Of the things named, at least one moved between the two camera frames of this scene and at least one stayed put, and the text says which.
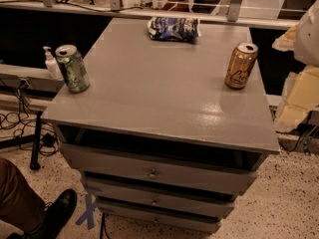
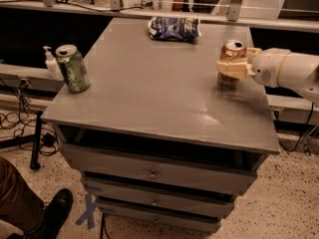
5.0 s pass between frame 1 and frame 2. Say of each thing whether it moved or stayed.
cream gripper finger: moved
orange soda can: moved
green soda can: stayed
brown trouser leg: stayed
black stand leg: stayed
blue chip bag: stayed
